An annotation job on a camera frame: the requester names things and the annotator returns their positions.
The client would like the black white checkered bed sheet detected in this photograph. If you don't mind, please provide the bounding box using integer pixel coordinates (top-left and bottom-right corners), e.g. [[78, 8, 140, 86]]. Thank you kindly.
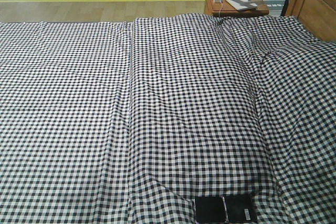
[[1, 22, 132, 223]]

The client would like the checkered duvet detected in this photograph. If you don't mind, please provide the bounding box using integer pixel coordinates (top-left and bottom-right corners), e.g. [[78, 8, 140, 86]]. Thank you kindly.
[[129, 14, 335, 223]]

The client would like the wooden nightstand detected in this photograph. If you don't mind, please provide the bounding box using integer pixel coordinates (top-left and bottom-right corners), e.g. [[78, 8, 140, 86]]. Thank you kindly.
[[204, 0, 269, 17]]

